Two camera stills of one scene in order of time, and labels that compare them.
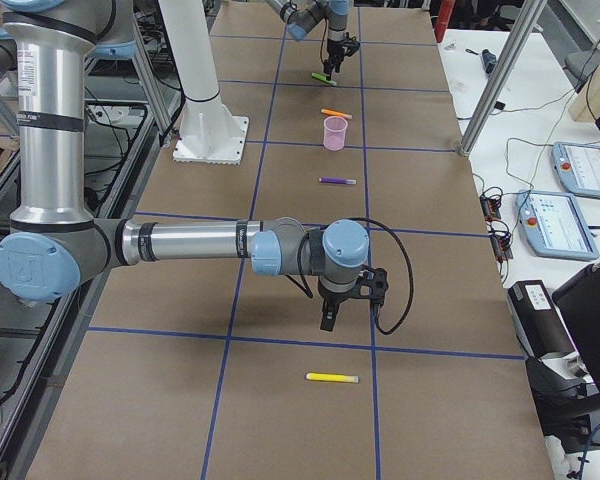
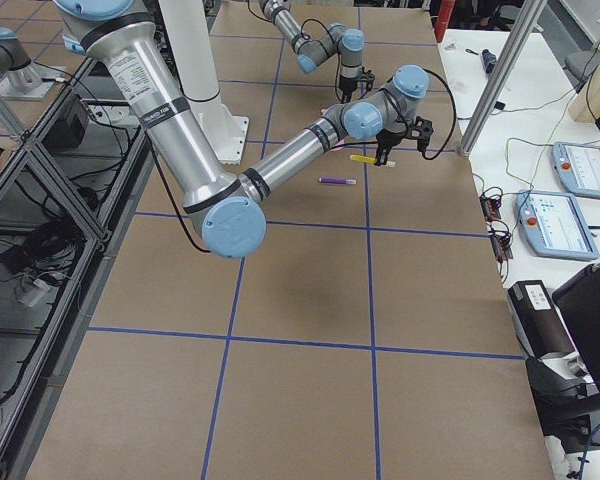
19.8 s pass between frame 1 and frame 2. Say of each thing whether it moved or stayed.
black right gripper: moved
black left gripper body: moved
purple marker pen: stayed
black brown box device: stayed
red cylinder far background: stayed
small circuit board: stayed
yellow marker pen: moved
